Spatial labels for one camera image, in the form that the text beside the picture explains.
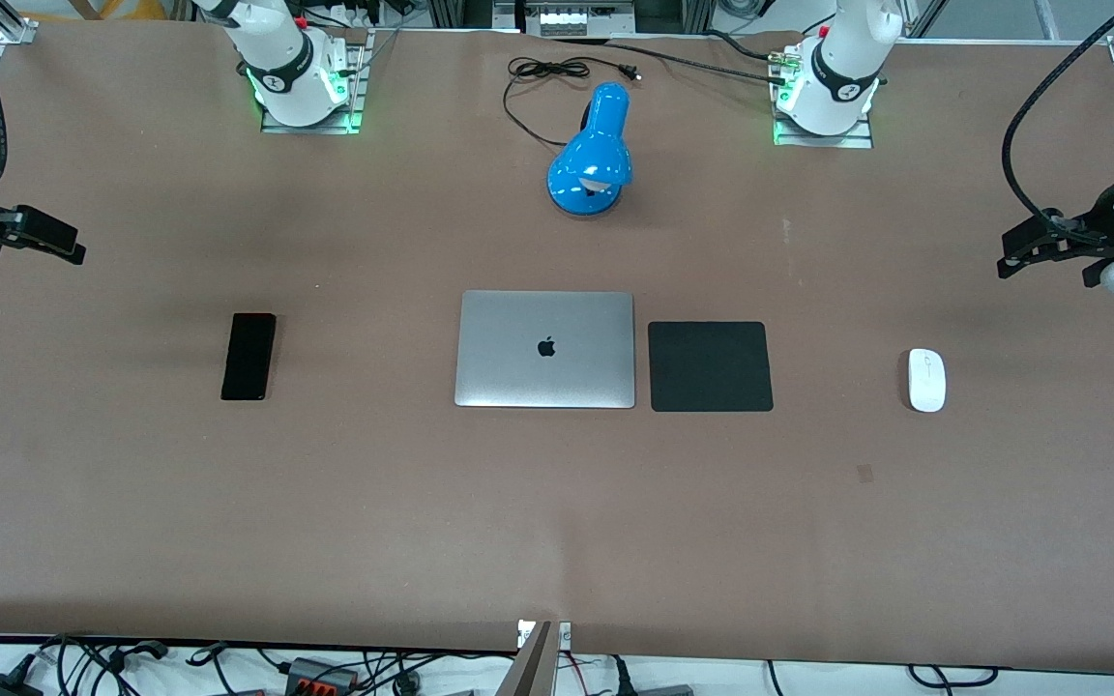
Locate white computer mouse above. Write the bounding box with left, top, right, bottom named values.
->
left=908, top=348, right=948, bottom=415

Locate black smartphone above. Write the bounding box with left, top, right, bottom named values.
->
left=220, top=312, right=279, bottom=402

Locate black mouse pad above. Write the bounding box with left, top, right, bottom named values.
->
left=647, top=321, right=775, bottom=414

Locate blue desk lamp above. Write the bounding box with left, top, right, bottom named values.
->
left=546, top=81, right=634, bottom=218

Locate black box with orange connectors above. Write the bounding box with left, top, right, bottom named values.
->
left=284, top=656, right=362, bottom=696

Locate silver closed laptop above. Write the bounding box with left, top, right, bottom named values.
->
left=454, top=290, right=637, bottom=410

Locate grey power strip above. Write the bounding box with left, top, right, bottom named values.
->
left=522, top=0, right=637, bottom=38

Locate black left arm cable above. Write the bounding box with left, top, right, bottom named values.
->
left=1001, top=0, right=1114, bottom=245

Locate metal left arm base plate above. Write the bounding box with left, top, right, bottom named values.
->
left=772, top=46, right=875, bottom=150

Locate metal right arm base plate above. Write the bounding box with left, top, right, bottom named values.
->
left=259, top=29, right=371, bottom=135

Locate black thick base cable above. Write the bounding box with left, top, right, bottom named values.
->
left=555, top=35, right=792, bottom=88

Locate black lamp power cord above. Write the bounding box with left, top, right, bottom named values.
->
left=503, top=56, right=643, bottom=149

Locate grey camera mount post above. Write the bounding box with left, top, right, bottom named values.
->
left=497, top=619, right=573, bottom=696

